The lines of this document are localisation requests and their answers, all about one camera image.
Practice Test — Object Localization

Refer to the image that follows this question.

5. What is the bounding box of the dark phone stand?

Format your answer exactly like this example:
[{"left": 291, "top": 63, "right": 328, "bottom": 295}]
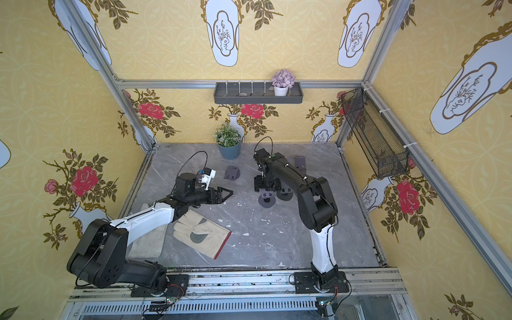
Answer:
[{"left": 277, "top": 187, "right": 293, "bottom": 201}]

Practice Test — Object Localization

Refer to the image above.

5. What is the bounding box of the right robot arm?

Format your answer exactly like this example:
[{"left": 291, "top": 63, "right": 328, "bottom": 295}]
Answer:
[{"left": 253, "top": 149, "right": 338, "bottom": 287}]

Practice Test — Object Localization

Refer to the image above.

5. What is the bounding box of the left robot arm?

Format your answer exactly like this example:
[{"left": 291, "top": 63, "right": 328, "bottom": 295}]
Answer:
[{"left": 67, "top": 172, "right": 233, "bottom": 292}]

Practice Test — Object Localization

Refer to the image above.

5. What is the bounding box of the beige work glove right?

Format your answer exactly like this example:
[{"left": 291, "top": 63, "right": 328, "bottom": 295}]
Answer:
[{"left": 173, "top": 210, "right": 231, "bottom": 259}]

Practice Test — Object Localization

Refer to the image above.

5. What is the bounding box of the green plant blue pot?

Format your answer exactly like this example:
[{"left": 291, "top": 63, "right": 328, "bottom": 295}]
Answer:
[{"left": 214, "top": 123, "right": 242, "bottom": 160}]

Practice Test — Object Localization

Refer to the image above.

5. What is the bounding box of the purple flower white pot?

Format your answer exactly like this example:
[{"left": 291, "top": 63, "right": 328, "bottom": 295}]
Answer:
[{"left": 272, "top": 69, "right": 295, "bottom": 97}]

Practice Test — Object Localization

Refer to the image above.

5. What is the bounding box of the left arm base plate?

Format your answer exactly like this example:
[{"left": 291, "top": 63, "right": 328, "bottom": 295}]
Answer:
[{"left": 131, "top": 274, "right": 189, "bottom": 298}]

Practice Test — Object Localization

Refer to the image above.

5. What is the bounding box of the grey wall shelf tray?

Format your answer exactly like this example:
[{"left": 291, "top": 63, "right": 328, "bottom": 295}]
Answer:
[{"left": 213, "top": 81, "right": 304, "bottom": 105}]

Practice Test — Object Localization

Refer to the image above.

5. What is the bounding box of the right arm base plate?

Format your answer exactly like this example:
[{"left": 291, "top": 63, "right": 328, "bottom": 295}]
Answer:
[{"left": 293, "top": 269, "right": 350, "bottom": 294}]

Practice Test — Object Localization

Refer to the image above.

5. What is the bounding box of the black wire mesh basket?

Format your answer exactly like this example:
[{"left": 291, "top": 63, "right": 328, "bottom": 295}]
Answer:
[{"left": 341, "top": 88, "right": 409, "bottom": 179}]

